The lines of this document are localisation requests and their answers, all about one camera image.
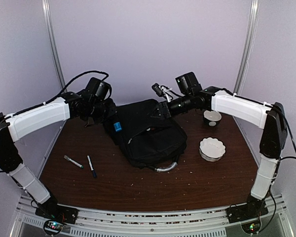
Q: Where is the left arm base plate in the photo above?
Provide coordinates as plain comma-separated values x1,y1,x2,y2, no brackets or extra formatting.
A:
35,205,78,224

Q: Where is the white cup black band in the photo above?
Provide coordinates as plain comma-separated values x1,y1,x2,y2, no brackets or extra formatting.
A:
203,110,222,127

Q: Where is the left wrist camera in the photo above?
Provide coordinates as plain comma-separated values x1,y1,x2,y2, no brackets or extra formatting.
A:
85,78,112,102

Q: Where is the black student backpack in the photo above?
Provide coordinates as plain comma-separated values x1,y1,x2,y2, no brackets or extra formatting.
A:
103,99,187,173

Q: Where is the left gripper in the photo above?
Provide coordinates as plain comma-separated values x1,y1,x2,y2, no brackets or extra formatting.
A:
88,97,118,124

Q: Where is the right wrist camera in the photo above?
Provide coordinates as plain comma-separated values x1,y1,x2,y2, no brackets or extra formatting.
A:
175,72,202,96

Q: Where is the right aluminium frame post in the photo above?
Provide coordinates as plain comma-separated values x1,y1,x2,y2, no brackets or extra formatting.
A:
234,0,260,94

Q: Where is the front aluminium rail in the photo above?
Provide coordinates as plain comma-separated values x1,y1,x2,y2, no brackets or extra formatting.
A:
9,194,296,237

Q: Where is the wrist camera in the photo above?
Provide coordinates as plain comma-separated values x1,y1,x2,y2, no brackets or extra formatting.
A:
85,78,112,102
175,72,202,96

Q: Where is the aluminium frame post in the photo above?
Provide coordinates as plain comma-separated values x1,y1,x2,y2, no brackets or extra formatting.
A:
41,0,67,87
234,0,260,94

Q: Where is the white fluted ceramic bowl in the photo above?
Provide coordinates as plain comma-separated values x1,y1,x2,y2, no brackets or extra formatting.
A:
199,137,226,162

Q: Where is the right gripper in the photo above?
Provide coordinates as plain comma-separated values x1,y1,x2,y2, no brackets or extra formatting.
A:
147,93,194,121

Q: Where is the green tipped white marker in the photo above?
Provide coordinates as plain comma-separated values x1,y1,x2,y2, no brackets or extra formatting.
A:
64,156,84,169

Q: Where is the left aluminium frame post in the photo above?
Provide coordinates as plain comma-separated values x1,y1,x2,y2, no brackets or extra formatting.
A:
41,0,67,87

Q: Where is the blue tipped white marker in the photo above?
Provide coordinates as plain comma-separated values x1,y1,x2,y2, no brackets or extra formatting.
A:
87,155,97,178

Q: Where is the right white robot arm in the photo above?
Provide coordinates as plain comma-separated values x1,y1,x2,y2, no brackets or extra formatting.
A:
152,83,292,218

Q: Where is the black blue highlighter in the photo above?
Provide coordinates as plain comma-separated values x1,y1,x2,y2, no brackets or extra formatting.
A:
113,121,122,133

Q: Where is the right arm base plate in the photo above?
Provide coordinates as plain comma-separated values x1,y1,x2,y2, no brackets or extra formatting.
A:
226,204,269,224

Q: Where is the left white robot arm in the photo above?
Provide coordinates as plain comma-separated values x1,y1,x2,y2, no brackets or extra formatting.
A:
0,92,115,219

